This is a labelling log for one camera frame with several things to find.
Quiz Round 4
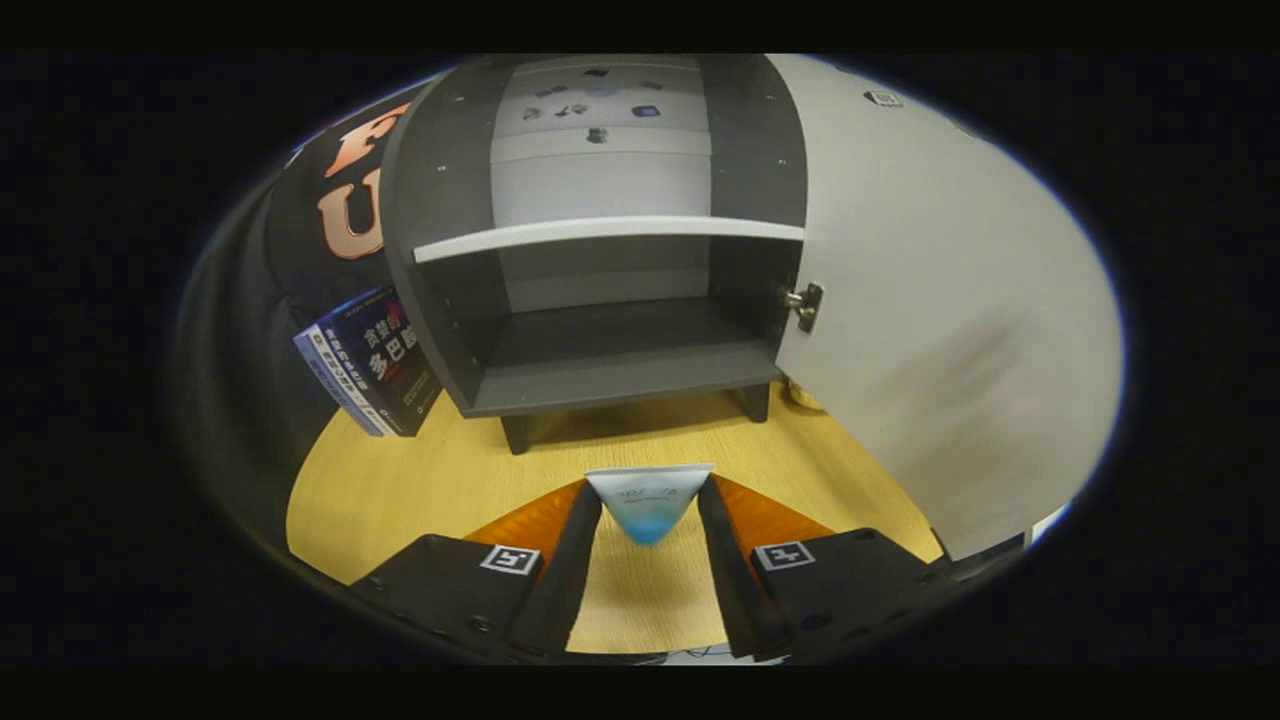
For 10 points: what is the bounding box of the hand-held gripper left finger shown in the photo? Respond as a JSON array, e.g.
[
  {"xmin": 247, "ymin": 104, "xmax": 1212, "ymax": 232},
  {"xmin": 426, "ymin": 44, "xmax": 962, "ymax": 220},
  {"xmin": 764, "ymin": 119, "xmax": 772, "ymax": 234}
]
[{"xmin": 348, "ymin": 478, "xmax": 604, "ymax": 661}]

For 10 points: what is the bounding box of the dark blue book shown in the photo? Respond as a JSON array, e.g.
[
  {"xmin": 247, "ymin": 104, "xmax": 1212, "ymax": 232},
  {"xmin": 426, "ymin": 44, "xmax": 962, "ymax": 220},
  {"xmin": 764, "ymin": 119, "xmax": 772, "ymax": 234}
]
[{"xmin": 315, "ymin": 288, "xmax": 444, "ymax": 438}]

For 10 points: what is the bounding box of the white cabinet door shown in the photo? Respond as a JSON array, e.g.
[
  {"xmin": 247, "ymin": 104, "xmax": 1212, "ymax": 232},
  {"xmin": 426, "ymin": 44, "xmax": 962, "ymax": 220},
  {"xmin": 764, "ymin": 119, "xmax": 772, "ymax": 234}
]
[{"xmin": 765, "ymin": 55, "xmax": 1126, "ymax": 561}]

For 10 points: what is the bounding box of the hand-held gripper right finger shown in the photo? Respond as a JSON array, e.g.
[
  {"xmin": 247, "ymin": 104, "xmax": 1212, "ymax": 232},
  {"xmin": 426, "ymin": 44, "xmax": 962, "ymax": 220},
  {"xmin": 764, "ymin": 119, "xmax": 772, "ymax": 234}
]
[{"xmin": 696, "ymin": 475, "xmax": 961, "ymax": 663}]

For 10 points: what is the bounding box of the white cabinet shelf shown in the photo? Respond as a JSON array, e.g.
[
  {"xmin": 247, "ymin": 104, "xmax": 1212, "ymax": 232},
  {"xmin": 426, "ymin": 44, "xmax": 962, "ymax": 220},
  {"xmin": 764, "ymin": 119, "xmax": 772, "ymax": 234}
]
[{"xmin": 413, "ymin": 216, "xmax": 807, "ymax": 265}]

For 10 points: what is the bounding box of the black backdrop cloth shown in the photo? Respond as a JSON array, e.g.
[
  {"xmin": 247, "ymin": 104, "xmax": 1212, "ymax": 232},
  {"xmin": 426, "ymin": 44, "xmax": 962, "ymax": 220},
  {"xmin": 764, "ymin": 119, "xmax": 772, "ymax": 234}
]
[{"xmin": 172, "ymin": 80, "xmax": 446, "ymax": 546}]

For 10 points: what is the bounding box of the blue and white tube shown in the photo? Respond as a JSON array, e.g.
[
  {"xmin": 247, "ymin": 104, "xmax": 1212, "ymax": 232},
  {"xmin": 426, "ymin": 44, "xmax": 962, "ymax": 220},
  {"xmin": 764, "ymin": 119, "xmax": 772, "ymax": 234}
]
[{"xmin": 584, "ymin": 463, "xmax": 715, "ymax": 547}]

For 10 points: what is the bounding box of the dark grey cabinet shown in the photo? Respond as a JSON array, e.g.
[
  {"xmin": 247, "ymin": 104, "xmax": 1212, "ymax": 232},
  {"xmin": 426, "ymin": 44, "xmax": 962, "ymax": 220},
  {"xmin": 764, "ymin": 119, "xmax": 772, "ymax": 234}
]
[{"xmin": 378, "ymin": 55, "xmax": 811, "ymax": 456}]

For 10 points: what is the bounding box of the metal door hinge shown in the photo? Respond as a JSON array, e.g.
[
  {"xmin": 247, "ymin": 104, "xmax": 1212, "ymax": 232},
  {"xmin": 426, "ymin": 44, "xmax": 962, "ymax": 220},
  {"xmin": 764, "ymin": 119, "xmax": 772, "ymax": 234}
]
[{"xmin": 783, "ymin": 282, "xmax": 826, "ymax": 335}]

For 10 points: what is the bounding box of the light blue book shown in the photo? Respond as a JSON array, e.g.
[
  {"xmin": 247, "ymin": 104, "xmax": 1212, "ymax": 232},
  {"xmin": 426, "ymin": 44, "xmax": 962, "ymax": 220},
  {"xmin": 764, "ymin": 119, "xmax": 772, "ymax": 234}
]
[{"xmin": 293, "ymin": 322, "xmax": 386, "ymax": 438}]

